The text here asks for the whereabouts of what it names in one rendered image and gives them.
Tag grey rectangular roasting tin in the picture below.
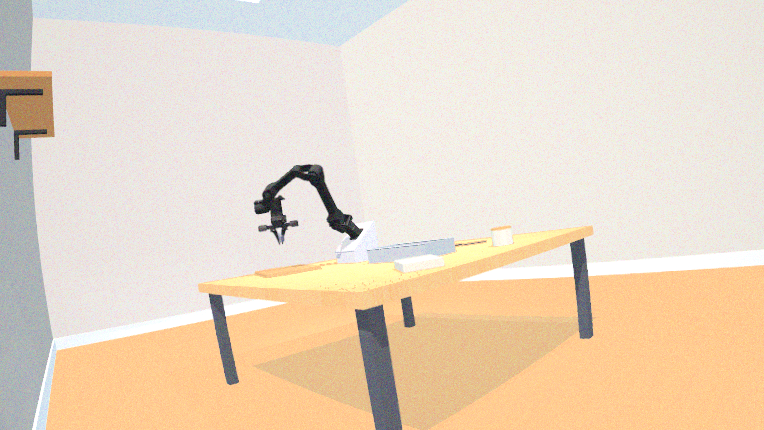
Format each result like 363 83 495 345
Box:
366 237 456 264

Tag white cylinder with orange top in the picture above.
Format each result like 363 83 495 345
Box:
490 226 513 246

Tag light brown wooden board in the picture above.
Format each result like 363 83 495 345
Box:
254 264 321 278

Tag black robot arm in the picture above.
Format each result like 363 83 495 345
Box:
253 164 364 240

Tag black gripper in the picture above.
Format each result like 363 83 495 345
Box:
258 210 298 245

